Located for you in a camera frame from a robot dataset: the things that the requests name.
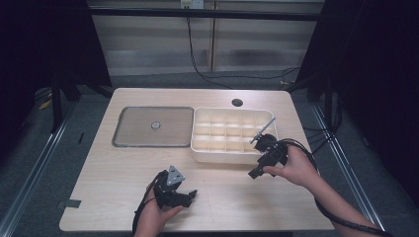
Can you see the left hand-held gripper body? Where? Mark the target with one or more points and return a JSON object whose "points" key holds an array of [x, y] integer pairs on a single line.
{"points": [[166, 194]]}

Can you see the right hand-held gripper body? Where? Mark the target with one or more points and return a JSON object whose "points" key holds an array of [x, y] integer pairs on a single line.
{"points": [[273, 153]]}

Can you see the white wall outlet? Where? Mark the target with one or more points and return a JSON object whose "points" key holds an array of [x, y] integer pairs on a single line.
{"points": [[197, 4]]}

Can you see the grey metal tray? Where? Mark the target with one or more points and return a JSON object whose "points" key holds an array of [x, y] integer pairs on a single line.
{"points": [[138, 131]]}

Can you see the grey tape piece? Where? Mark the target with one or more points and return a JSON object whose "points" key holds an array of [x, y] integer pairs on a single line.
{"points": [[70, 204]]}

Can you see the person's right hand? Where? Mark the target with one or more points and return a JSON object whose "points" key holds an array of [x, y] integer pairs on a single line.
{"points": [[298, 169]]}

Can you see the person's left hand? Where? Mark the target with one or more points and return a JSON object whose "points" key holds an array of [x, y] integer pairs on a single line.
{"points": [[151, 215]]}

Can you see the metal floor rail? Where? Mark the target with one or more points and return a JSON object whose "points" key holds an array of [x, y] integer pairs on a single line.
{"points": [[348, 171], [38, 171]]}

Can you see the dark curtain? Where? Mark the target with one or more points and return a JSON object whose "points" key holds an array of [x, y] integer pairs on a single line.
{"points": [[39, 39], [378, 65]]}

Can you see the cream divided storage box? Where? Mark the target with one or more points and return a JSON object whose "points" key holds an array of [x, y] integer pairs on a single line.
{"points": [[217, 157]]}

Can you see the black metal crossbar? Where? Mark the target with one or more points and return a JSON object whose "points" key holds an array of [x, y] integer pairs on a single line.
{"points": [[148, 13]]}

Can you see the black metal stand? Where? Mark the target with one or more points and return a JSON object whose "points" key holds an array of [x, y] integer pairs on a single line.
{"points": [[328, 105], [56, 108]]}

